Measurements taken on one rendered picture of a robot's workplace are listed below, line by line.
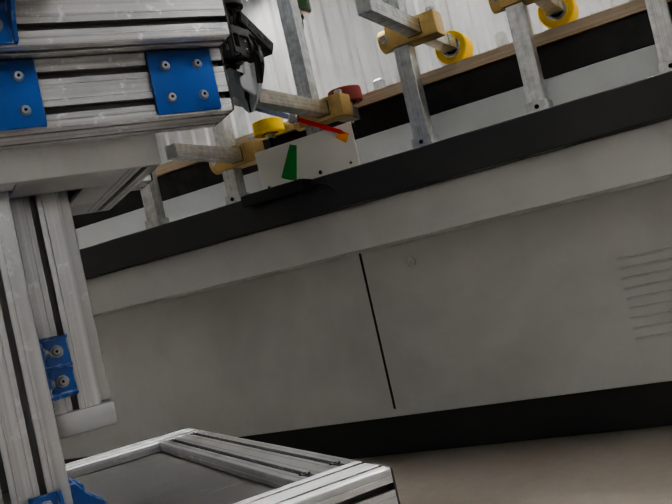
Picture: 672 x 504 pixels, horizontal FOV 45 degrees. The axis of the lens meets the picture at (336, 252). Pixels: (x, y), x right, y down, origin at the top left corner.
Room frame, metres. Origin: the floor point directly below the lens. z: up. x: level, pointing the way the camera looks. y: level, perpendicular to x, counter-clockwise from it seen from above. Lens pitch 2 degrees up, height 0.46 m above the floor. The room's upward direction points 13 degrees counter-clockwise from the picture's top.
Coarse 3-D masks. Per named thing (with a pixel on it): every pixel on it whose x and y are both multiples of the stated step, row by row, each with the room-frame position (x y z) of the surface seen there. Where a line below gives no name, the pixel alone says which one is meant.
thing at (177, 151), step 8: (176, 144) 1.68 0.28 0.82; (184, 144) 1.71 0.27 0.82; (192, 144) 1.73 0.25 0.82; (168, 152) 1.69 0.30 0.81; (176, 152) 1.68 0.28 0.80; (184, 152) 1.70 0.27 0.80; (192, 152) 1.73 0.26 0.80; (200, 152) 1.75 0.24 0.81; (208, 152) 1.78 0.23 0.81; (216, 152) 1.80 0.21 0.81; (224, 152) 1.83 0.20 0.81; (232, 152) 1.86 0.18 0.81; (240, 152) 1.89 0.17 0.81; (176, 160) 1.72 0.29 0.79; (184, 160) 1.74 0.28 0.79; (192, 160) 1.76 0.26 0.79; (200, 160) 1.78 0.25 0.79; (208, 160) 1.80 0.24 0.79; (216, 160) 1.82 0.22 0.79; (224, 160) 1.85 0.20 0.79; (232, 160) 1.87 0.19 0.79; (240, 160) 1.89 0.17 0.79
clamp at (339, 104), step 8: (328, 96) 1.77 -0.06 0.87; (336, 96) 1.76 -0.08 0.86; (344, 96) 1.78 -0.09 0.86; (328, 104) 1.77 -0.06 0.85; (336, 104) 1.76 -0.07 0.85; (344, 104) 1.77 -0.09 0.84; (336, 112) 1.77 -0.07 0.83; (344, 112) 1.76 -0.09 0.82; (352, 112) 1.80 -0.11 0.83; (312, 120) 1.80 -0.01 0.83; (320, 120) 1.79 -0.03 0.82; (328, 120) 1.79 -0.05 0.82; (336, 120) 1.81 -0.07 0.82; (296, 128) 1.83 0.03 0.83; (304, 128) 1.82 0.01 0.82
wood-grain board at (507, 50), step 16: (640, 0) 1.66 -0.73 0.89; (592, 16) 1.70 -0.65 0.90; (608, 16) 1.69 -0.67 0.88; (624, 16) 1.67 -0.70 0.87; (544, 32) 1.75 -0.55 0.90; (560, 32) 1.74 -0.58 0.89; (576, 32) 1.72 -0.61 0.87; (496, 48) 1.80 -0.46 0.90; (512, 48) 1.79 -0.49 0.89; (448, 64) 1.86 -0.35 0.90; (464, 64) 1.84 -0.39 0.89; (480, 64) 1.82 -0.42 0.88; (432, 80) 1.88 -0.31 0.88; (368, 96) 1.96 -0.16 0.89; (384, 96) 1.94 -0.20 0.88; (288, 128) 2.07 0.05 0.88
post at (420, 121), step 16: (384, 0) 1.70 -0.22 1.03; (400, 0) 1.70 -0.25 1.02; (400, 48) 1.69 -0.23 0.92; (400, 64) 1.69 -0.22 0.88; (416, 64) 1.70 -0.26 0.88; (400, 80) 1.70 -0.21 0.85; (416, 80) 1.68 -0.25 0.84; (416, 96) 1.69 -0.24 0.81; (416, 112) 1.69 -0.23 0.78; (416, 128) 1.69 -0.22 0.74; (432, 128) 1.71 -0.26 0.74
